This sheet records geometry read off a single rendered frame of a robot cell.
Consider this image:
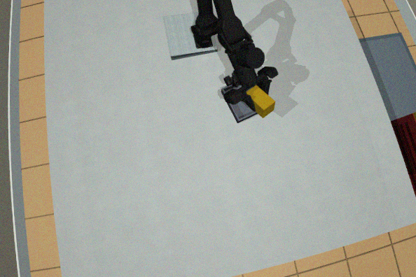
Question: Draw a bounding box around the olive square cup with yellow rim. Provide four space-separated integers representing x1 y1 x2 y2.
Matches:
247 85 275 118

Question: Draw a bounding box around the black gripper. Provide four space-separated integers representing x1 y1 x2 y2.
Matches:
224 66 278 111

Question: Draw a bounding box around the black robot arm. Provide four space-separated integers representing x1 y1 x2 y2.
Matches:
190 0 265 87

